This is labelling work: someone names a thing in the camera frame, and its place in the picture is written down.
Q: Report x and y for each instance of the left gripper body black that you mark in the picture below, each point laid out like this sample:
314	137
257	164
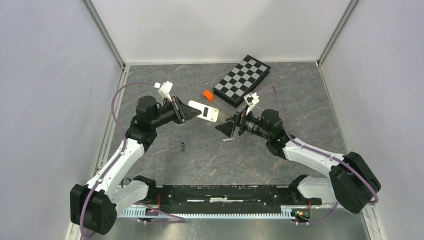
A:
176	104

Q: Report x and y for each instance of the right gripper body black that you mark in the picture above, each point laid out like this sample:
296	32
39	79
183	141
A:
240	117

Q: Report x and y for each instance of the red white remote control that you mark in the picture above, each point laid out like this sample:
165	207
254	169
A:
208	113

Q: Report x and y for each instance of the white beige remote control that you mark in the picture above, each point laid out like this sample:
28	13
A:
223	117

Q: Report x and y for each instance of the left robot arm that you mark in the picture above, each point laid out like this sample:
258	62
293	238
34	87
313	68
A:
96	205

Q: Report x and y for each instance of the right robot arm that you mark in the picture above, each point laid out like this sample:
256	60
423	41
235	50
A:
348	180

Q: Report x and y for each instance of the orange tape roll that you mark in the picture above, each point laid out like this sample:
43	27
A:
208	95

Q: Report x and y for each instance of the folded black chessboard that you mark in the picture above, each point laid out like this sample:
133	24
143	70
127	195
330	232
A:
241	80

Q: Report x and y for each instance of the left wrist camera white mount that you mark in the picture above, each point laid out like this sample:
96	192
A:
164	89

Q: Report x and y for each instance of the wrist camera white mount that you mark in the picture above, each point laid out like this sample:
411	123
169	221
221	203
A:
251	99
164	89

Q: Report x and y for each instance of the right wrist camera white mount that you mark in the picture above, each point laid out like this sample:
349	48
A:
251	99

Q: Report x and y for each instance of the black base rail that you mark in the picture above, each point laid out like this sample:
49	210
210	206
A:
226	199

